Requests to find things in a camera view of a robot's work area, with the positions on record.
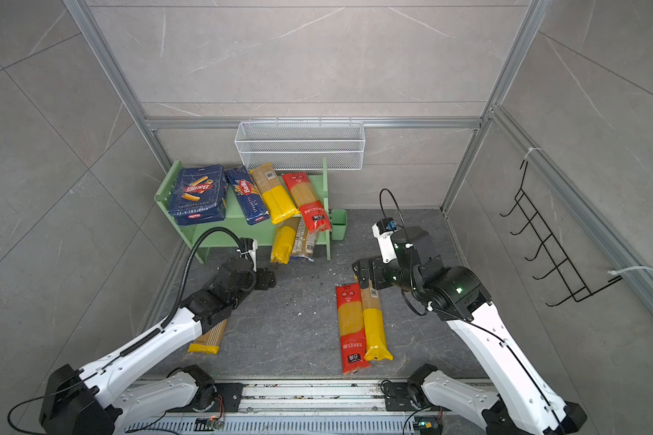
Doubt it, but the green plastic cup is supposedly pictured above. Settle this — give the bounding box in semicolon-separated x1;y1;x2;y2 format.
330;210;348;241

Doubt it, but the black wire hook rack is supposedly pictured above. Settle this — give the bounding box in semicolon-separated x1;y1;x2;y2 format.
500;161;623;308

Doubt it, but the blue Barilla spaghetti package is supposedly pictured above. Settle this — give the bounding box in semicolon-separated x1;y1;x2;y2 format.
225;166;270;226

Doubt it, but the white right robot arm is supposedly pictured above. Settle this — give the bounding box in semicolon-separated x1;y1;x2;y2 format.
353;217;587;434

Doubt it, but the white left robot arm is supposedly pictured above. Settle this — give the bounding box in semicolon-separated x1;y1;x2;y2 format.
39;258;277;434

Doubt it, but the black corrugated cable conduit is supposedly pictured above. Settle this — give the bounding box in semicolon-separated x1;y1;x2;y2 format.
119;225;251;355

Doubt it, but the blue Barilla pasta box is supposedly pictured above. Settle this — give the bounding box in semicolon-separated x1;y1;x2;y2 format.
168;164;228;227

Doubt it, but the red spaghetti package top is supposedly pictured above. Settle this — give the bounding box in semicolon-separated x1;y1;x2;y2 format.
282;172;331;233

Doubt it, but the white wire mesh basket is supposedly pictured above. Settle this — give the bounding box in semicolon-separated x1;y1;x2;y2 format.
235;121;366;171

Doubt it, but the yellow brown spaghetti package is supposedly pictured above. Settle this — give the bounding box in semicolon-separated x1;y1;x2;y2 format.
250;163;299;225

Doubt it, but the yellow Pastatime spaghetti package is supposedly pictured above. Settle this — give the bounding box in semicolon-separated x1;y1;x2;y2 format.
188;319;228;355

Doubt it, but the clear grey spaghetti package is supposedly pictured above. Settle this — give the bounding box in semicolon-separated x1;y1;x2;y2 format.
290;218;319;262

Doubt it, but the red spaghetti package floor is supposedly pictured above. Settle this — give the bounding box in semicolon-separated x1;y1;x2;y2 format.
336;283;369;374

